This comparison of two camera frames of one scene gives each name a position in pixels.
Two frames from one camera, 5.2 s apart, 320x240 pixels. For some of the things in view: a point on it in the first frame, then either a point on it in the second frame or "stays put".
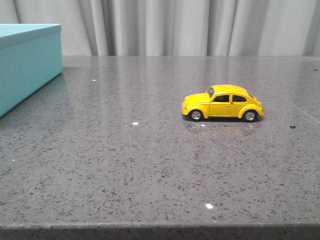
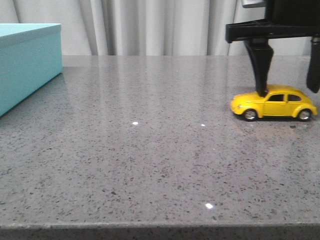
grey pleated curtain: (175, 28) stays put
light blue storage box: (31, 57) stays put
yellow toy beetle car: (223, 101) to (281, 100)
